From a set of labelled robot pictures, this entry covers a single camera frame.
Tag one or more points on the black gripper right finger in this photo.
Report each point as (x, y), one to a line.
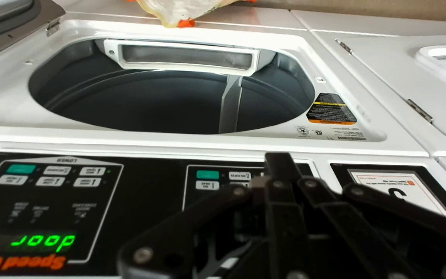
(348, 232)

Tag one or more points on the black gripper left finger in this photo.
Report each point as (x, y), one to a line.
(202, 221)

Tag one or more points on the black dryer control panel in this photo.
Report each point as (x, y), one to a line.
(146, 206)

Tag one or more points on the black placard number 3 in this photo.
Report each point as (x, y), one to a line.
(383, 180)

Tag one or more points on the orange black caution sticker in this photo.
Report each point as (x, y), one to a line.
(332, 108)

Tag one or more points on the metal door hinge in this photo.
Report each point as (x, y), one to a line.
(419, 110)

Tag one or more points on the yellowish bag with orange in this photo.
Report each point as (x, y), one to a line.
(182, 9)

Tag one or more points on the grey framed round dryer door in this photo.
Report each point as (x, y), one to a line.
(7, 31)

